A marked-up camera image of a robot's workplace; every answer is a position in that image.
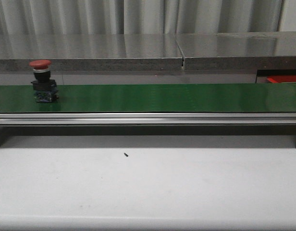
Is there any red mushroom push button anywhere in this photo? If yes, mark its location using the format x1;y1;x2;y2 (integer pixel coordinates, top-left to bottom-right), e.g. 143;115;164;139
29;60;58;103

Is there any green conveyor belt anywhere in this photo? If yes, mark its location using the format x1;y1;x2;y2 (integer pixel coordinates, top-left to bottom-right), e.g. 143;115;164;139
0;83;296;113

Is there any red plastic bin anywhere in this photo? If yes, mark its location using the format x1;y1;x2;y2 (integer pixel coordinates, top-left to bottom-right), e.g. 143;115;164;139
267;75;296;83

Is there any grey right back bench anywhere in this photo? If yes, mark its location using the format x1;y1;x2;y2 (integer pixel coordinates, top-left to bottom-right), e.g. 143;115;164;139
176;32;296;70

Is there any grey bench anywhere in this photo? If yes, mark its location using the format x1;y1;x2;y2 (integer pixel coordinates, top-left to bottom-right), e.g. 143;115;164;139
176;32;296;70
0;34;183;72

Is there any grey left back bench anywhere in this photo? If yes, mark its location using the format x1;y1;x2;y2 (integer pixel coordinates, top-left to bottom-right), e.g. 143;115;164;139
0;34;183;72

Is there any grey pleated curtain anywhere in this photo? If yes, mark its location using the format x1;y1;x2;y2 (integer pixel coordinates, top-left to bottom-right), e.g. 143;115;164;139
0;0;284;35

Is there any aluminium conveyor frame rail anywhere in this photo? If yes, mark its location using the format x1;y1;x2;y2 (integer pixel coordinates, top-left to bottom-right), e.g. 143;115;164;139
0;113;296;126

